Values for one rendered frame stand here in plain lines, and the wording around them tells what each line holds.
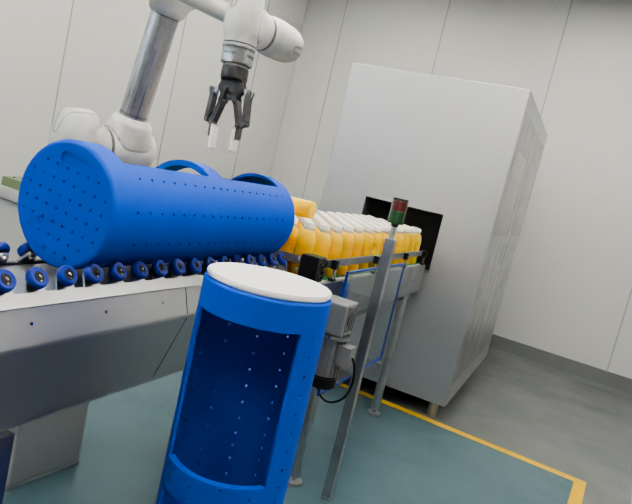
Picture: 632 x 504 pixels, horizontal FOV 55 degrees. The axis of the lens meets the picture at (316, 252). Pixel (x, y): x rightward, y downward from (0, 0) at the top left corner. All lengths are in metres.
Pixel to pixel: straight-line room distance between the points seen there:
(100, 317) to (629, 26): 5.60
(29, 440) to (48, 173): 1.19
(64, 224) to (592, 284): 5.21
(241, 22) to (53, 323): 0.91
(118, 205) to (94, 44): 3.86
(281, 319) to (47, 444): 1.43
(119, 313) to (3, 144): 3.40
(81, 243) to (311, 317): 0.52
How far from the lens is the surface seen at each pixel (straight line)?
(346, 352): 2.20
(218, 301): 1.25
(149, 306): 1.55
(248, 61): 1.75
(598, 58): 6.31
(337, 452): 2.61
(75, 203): 1.42
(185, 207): 1.54
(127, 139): 2.32
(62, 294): 1.35
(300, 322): 1.24
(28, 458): 2.45
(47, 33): 4.91
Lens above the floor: 1.28
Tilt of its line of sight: 7 degrees down
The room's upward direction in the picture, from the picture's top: 13 degrees clockwise
